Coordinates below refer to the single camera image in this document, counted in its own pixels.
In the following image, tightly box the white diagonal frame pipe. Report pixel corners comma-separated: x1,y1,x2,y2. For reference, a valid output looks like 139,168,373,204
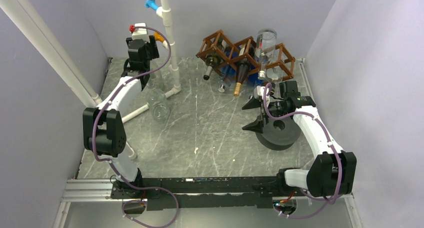
0,0,138,161

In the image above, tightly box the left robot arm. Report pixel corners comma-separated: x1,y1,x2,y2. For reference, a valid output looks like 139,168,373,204
82,35,159,198

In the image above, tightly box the brown wooden wine rack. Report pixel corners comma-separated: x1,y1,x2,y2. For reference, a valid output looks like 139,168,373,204
196,30,296,81

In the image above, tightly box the dark grey foam spool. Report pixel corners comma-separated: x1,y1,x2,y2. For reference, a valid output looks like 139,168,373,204
256,117,302,151

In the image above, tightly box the large clear bottle white stopper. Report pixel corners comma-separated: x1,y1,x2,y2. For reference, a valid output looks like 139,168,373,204
255,28,277,80

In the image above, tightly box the orange tap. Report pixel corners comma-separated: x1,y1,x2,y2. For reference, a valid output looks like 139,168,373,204
154,32,165,44

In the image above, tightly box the clear glass jar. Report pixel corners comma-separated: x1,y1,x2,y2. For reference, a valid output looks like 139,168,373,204
146,88,170,121

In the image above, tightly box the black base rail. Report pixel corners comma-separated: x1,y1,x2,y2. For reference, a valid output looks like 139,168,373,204
110,174,303,211

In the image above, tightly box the green bottle grey cap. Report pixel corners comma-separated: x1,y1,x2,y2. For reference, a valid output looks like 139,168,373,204
203,51,222,80

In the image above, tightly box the clear bottle dark label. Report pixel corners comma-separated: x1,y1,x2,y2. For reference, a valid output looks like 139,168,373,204
149,60,166,92

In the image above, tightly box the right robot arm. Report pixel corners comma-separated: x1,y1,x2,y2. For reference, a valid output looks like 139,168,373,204
242,81,357,202

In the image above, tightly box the white pvc pipe stand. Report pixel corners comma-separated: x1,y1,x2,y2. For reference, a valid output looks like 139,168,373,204
115,0,182,112

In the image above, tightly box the brown bottle gold foil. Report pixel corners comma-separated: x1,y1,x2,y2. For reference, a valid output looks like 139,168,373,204
233,59,251,97

